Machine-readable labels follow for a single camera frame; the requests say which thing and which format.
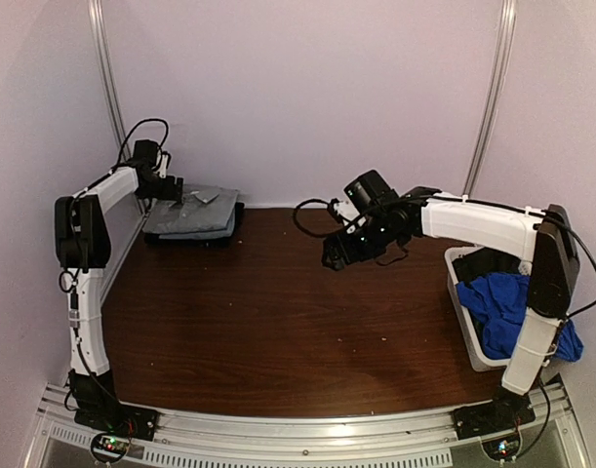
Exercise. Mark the left aluminium frame post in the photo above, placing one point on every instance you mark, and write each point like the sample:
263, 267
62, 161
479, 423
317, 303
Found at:
114, 113

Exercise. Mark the right aluminium frame post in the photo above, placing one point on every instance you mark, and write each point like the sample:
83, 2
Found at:
505, 37

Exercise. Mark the folded black garment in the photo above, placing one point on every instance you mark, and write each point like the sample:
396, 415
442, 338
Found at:
237, 215

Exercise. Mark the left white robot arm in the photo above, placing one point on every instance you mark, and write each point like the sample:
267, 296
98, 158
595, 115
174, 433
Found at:
83, 250

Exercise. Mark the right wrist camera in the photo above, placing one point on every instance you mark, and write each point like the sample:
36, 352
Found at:
343, 212

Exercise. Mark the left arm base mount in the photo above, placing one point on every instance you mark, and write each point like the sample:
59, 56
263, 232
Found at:
118, 419

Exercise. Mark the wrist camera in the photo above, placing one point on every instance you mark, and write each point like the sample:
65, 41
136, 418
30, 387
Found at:
163, 162
343, 212

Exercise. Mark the grey polo shirt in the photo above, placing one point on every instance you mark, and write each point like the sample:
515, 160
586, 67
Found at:
203, 208

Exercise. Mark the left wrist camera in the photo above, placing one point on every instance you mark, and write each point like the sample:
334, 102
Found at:
163, 162

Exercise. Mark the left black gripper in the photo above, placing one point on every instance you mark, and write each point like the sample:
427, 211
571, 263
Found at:
168, 193

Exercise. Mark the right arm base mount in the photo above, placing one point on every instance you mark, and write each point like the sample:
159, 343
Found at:
495, 416

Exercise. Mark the front aluminium rail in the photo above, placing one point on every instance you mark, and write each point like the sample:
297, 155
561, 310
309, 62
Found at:
423, 438

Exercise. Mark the aluminium frame post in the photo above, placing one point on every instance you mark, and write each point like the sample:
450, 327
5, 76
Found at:
114, 113
505, 37

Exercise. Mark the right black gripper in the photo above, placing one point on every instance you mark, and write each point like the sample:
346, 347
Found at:
332, 246

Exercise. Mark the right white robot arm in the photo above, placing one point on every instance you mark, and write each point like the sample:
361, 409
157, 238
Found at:
540, 243

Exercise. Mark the white laundry basket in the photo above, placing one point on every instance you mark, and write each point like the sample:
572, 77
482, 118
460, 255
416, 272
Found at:
471, 330

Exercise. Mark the black garment in basket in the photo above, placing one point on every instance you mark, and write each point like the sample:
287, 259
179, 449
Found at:
480, 263

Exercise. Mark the blue garment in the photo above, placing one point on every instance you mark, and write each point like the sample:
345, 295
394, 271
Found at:
497, 302

